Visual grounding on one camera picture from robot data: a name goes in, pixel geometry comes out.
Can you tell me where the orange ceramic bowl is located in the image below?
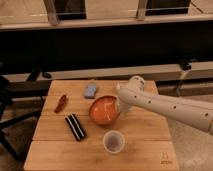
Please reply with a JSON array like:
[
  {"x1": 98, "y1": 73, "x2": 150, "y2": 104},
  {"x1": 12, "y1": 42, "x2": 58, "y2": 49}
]
[{"x1": 89, "y1": 96, "x2": 119, "y2": 125}]

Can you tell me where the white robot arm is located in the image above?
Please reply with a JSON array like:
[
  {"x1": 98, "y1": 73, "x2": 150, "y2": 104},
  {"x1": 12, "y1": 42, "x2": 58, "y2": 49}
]
[{"x1": 116, "y1": 76, "x2": 213, "y2": 135}]

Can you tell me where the blue sponge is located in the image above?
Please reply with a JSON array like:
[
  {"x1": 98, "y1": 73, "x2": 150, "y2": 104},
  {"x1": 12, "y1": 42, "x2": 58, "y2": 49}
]
[{"x1": 84, "y1": 83, "x2": 98, "y2": 99}]

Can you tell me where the black white striped box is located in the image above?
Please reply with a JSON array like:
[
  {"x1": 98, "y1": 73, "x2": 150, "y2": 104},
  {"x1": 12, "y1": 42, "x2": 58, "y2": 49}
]
[{"x1": 65, "y1": 114, "x2": 86, "y2": 141}]

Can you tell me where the red brown sausage toy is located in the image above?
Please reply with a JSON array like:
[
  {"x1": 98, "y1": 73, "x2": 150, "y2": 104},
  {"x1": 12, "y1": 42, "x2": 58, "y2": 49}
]
[{"x1": 54, "y1": 95, "x2": 67, "y2": 113}]

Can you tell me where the black chair frame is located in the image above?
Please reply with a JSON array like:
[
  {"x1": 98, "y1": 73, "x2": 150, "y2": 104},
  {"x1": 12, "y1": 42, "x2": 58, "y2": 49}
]
[{"x1": 0, "y1": 68, "x2": 53, "y2": 163}]

